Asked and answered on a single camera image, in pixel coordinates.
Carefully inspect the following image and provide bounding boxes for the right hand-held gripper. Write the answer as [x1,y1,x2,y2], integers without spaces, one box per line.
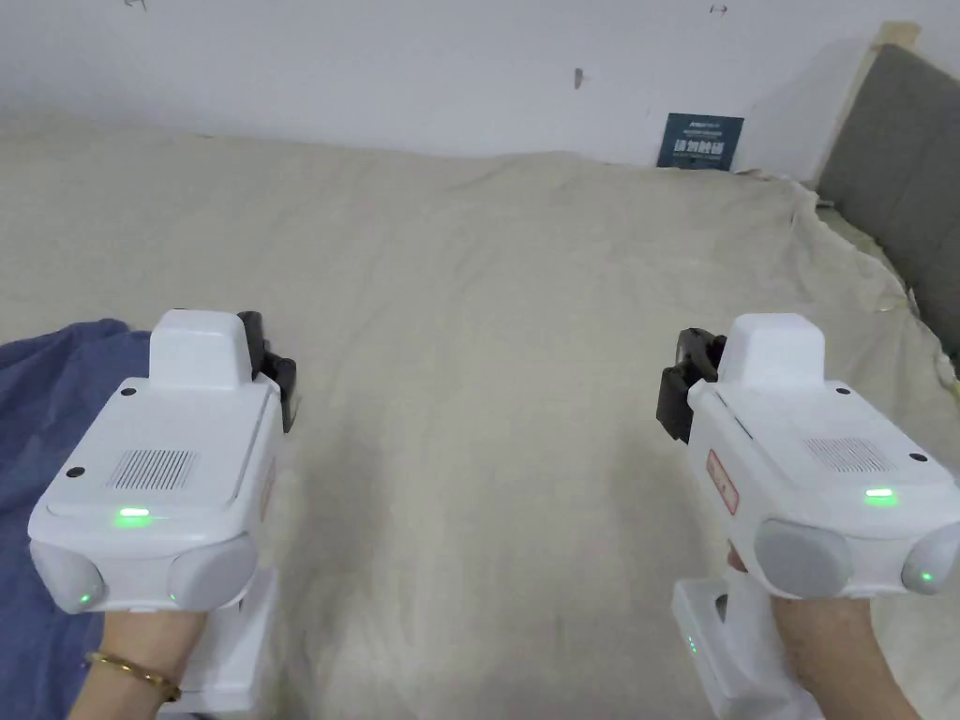
[655,313,960,720]

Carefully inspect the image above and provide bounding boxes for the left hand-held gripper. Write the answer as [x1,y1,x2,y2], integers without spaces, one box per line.
[28,307,298,714]

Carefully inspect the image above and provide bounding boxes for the person's left forearm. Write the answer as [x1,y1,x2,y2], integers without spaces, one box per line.
[67,653,181,720]

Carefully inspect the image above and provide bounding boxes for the person's left hand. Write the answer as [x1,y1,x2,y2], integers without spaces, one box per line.
[89,608,213,688]

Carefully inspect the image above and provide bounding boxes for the person's right hand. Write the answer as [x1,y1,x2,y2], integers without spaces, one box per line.
[771,598,923,720]

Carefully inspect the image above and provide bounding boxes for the blue garment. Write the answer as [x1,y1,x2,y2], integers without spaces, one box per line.
[0,318,155,720]

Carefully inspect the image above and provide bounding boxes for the grey padded headboard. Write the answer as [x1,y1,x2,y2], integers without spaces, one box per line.
[813,22,960,376]

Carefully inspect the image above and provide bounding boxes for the bed with beige sheet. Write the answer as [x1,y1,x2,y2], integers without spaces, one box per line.
[0,112,960,720]

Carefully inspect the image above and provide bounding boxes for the dark blue sign card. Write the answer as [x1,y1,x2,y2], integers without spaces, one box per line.
[656,112,744,171]

